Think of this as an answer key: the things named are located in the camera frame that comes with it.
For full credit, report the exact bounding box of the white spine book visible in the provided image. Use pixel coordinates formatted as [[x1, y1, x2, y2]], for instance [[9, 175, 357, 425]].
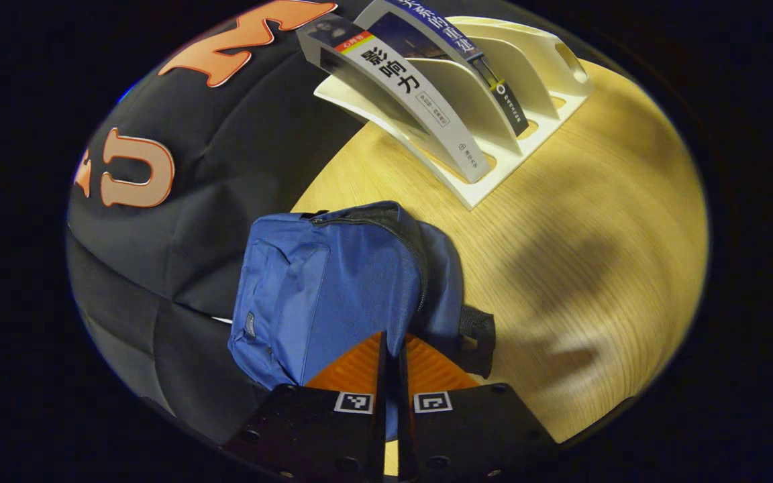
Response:
[[296, 15, 493, 184]]

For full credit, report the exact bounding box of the black backdrop cloth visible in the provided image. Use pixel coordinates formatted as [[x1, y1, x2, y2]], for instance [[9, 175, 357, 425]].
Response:
[[66, 0, 387, 443]]

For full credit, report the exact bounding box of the blue schoolbag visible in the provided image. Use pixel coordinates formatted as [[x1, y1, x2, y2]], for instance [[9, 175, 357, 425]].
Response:
[[227, 201, 497, 443]]

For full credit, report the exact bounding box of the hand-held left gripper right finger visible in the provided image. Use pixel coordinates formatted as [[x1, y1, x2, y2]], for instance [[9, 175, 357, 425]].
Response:
[[398, 333, 558, 480]]

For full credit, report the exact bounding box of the white bookshelf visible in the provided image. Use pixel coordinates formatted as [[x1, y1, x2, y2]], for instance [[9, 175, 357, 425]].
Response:
[[313, 16, 595, 211]]

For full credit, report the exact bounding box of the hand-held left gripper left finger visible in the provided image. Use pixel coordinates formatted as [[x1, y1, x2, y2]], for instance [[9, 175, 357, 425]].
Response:
[[222, 331, 388, 480]]

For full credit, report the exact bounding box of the dark blue cover book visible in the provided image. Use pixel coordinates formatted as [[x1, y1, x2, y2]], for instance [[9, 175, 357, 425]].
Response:
[[354, 0, 530, 138]]

